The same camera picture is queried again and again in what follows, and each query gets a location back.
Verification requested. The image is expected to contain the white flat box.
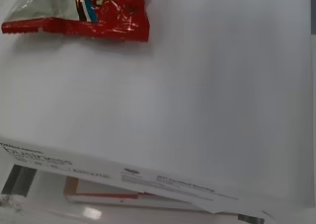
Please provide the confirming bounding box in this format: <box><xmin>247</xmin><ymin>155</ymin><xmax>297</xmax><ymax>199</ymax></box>
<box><xmin>0</xmin><ymin>0</ymin><xmax>314</xmax><ymax>219</ymax></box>

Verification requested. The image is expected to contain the red snack packet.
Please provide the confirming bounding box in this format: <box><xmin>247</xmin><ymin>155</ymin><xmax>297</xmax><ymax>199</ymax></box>
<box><xmin>0</xmin><ymin>0</ymin><xmax>152</xmax><ymax>43</ymax></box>

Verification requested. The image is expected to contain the clear plastic box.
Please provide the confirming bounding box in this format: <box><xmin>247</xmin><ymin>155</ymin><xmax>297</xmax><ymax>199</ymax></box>
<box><xmin>0</xmin><ymin>163</ymin><xmax>316</xmax><ymax>224</ymax></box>

